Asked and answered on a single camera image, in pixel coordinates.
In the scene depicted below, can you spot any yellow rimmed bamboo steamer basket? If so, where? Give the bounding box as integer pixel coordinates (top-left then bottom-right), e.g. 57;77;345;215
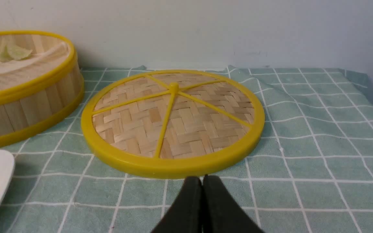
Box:
0;30;84;147

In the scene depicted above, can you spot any green checkered tablecloth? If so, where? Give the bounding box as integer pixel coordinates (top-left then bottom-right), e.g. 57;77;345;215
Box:
0;66;373;233

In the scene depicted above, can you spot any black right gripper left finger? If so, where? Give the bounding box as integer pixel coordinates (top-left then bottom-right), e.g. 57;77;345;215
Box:
152;176;202;233

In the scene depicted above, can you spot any pale green steamed dumpling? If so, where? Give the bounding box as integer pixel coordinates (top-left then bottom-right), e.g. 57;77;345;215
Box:
0;44;32;62

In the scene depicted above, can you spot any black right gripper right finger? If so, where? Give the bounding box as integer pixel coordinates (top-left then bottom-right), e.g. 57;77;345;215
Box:
203;175;263;233

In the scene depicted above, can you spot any yellow rimmed bamboo steamer lid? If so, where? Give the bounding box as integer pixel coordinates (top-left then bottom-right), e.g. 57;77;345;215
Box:
81;70;265;179

